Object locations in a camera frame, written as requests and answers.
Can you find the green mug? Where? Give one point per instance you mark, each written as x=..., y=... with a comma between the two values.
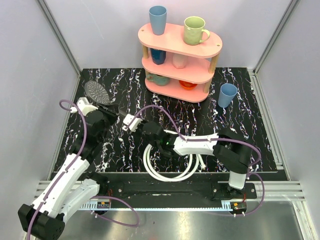
x=194, y=32

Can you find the blue cup on shelf top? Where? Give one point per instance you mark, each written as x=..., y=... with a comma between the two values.
x=158, y=19

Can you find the pink faceted cup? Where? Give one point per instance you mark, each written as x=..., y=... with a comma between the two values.
x=179, y=61

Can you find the dark blue cup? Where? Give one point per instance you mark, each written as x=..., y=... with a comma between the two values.
x=158, y=56

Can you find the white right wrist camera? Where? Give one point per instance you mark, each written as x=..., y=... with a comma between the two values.
x=131, y=123

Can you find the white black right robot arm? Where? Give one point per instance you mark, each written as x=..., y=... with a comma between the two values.
x=233, y=152

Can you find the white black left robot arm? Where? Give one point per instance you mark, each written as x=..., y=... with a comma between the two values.
x=47, y=216

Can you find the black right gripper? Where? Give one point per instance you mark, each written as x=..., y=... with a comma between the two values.
x=136, y=132

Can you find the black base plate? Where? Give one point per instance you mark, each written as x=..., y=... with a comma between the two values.
x=200, y=191

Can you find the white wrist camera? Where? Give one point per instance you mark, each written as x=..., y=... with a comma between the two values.
x=131, y=123
x=84, y=106

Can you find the teal ceramic mug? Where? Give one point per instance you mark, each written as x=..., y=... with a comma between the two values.
x=158, y=79

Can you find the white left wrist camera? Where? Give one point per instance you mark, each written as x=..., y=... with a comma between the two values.
x=84, y=106

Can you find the pink three-tier shelf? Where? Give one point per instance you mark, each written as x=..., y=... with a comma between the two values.
x=176, y=69

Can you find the blue cup on table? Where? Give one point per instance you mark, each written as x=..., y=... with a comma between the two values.
x=227, y=93

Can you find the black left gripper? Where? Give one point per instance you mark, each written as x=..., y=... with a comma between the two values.
x=104, y=110

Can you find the grey shower head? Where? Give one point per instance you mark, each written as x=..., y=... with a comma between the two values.
x=99, y=95

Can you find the orange bowl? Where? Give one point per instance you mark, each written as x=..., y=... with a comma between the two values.
x=187, y=85

